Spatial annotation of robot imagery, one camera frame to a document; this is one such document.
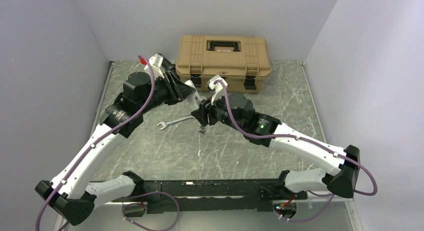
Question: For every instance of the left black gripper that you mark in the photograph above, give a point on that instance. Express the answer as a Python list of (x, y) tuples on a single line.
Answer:
[(177, 90)]

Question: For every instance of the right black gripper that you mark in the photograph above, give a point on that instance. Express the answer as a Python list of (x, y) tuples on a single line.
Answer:
[(202, 114)]

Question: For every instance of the white AC remote control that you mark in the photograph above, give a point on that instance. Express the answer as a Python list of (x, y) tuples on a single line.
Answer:
[(193, 99)]

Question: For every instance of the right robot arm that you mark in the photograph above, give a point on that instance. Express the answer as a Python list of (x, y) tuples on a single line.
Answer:
[(337, 167)]

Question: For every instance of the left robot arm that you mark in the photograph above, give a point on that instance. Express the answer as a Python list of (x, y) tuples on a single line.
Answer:
[(72, 193)]

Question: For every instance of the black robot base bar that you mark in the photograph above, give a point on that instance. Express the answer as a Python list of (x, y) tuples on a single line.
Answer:
[(213, 195)]

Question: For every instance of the blue red screwdriver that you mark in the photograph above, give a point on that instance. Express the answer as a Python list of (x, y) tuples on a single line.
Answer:
[(201, 129)]

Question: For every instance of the silver combination wrench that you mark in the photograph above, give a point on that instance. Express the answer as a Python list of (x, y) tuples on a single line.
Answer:
[(164, 124)]

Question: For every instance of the tan plastic toolbox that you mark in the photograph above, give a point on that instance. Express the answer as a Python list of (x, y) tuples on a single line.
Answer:
[(243, 61)]

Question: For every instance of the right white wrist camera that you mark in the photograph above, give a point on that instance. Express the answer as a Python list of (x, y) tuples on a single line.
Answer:
[(217, 85)]

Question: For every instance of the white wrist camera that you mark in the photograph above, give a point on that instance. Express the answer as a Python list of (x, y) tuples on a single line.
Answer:
[(155, 62), (217, 85)]

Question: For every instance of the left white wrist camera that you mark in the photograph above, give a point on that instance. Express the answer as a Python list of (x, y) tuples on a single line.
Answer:
[(155, 62)]

